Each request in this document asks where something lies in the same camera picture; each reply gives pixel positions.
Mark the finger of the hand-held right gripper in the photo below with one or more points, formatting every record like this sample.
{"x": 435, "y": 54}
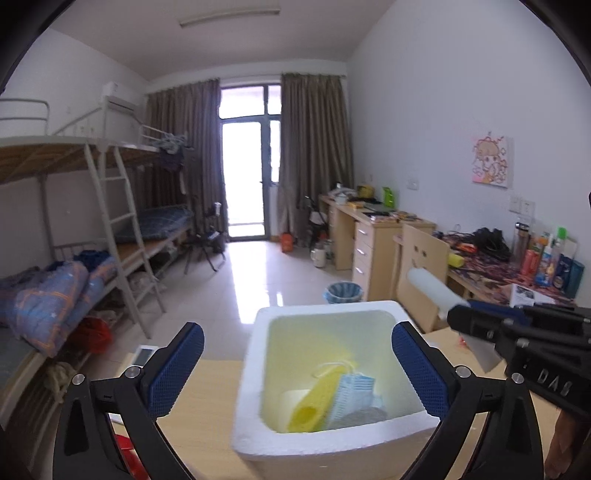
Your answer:
{"x": 475, "y": 325}
{"x": 498, "y": 310}

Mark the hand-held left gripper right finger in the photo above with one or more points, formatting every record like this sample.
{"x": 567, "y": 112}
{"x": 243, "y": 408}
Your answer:
{"x": 418, "y": 369}

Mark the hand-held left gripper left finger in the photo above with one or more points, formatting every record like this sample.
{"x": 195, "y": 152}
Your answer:
{"x": 178, "y": 369}

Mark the blue face mask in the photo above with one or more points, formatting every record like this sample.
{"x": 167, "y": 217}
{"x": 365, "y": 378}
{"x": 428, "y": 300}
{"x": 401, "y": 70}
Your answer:
{"x": 353, "y": 390}

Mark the gray fluffy pouch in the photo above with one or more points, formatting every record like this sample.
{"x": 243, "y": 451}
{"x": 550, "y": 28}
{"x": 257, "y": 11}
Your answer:
{"x": 364, "y": 415}

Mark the yellow foam net sleeve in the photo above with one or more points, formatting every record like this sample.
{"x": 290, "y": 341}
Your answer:
{"x": 318, "y": 397}

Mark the white foam box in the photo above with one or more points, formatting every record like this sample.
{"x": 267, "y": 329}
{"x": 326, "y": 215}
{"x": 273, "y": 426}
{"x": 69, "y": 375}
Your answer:
{"x": 323, "y": 452}

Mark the person's right hand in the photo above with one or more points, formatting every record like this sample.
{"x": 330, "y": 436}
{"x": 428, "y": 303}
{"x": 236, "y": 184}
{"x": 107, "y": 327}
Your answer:
{"x": 562, "y": 443}

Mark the white phone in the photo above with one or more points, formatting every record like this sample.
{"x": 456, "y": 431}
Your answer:
{"x": 145, "y": 355}

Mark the printed paper sheet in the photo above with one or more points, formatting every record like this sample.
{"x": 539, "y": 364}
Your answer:
{"x": 531, "y": 295}

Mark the red bottle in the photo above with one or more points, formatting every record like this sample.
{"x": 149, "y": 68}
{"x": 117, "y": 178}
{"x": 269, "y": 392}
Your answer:
{"x": 530, "y": 264}

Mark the white cartoon print bottle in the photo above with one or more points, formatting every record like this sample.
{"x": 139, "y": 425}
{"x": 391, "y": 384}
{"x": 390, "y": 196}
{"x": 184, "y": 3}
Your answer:
{"x": 545, "y": 267}

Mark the yellow roll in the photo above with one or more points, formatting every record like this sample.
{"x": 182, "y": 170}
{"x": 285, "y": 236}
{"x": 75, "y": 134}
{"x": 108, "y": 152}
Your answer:
{"x": 455, "y": 261}

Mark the steel thermos bottle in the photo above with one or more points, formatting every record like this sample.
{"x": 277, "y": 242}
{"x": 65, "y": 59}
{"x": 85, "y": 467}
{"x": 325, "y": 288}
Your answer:
{"x": 521, "y": 244}

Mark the black headphones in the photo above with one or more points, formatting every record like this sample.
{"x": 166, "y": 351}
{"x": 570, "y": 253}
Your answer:
{"x": 491, "y": 240}

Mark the blue bottle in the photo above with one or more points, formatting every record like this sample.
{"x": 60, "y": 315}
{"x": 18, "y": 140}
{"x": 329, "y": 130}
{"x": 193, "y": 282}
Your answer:
{"x": 561, "y": 274}
{"x": 576, "y": 279}

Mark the red bag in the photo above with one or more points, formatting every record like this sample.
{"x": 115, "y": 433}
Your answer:
{"x": 94, "y": 334}

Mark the green capped bottle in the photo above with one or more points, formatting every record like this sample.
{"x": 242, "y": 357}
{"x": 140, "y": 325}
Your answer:
{"x": 560, "y": 233}

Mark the blue trash bin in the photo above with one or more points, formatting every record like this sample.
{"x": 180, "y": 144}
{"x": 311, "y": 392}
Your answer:
{"x": 344, "y": 291}

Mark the black tripod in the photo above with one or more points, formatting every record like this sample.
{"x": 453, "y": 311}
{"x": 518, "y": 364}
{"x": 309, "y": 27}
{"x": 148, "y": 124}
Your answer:
{"x": 203, "y": 242}

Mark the wooden desk with drawers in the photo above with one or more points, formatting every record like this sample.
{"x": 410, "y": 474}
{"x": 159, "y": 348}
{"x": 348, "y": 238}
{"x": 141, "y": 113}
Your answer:
{"x": 369, "y": 249}

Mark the blue patterned quilt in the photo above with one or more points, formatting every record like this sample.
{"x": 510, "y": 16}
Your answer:
{"x": 55, "y": 295}

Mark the white jar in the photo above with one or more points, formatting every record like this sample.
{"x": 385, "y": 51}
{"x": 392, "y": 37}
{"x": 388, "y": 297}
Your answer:
{"x": 318, "y": 258}

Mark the metal bunk bed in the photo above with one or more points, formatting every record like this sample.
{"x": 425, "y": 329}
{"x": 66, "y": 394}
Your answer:
{"x": 46, "y": 159}
{"x": 152, "y": 221}

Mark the green bag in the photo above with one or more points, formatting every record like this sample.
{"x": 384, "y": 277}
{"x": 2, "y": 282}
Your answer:
{"x": 388, "y": 197}

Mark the white bunk bed ladder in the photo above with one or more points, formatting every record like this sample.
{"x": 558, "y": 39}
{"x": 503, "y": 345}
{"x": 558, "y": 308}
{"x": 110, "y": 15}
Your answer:
{"x": 121, "y": 218}

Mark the orange jug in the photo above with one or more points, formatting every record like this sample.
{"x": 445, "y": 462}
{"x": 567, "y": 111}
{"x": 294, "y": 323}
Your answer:
{"x": 288, "y": 243}

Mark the black trolley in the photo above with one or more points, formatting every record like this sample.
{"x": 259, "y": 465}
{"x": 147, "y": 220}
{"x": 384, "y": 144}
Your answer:
{"x": 316, "y": 221}

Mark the white pot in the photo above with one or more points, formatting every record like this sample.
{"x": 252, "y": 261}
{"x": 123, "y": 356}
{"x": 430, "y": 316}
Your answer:
{"x": 342, "y": 196}

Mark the glass balcony door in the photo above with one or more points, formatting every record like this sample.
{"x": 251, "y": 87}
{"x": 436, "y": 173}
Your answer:
{"x": 244, "y": 184}

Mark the dark hanging clothes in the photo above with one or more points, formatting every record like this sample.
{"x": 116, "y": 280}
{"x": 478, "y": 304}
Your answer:
{"x": 171, "y": 159}

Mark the brown curtain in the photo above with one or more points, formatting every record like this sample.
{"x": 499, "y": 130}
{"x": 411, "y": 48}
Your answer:
{"x": 194, "y": 152}
{"x": 314, "y": 161}

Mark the white air conditioner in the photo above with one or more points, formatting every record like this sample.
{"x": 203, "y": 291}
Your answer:
{"x": 120, "y": 99}

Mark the ceiling tube light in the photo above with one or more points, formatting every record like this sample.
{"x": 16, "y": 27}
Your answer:
{"x": 231, "y": 14}

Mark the white wall socket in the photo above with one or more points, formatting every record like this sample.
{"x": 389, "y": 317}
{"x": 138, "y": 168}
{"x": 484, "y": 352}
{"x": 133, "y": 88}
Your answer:
{"x": 521, "y": 205}

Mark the pink cartoon wall poster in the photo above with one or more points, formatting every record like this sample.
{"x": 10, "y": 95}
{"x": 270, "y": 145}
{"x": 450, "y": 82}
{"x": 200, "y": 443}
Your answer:
{"x": 491, "y": 159}

